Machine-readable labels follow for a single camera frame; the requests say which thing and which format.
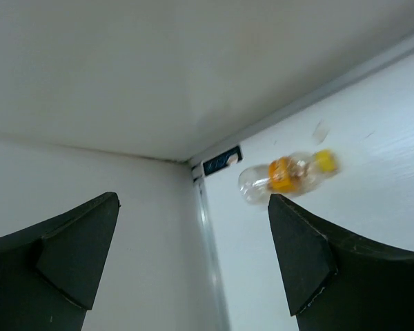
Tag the blue label left corner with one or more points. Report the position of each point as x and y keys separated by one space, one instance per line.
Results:
x=222 y=161

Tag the clear bottle yellow cap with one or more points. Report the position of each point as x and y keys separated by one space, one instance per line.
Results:
x=291 y=175

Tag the aluminium frame rail left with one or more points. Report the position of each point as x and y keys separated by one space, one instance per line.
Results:
x=209 y=244

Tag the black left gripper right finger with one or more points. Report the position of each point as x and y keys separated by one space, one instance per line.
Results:
x=335 y=279

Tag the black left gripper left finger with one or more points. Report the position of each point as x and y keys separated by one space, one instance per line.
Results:
x=50 y=272

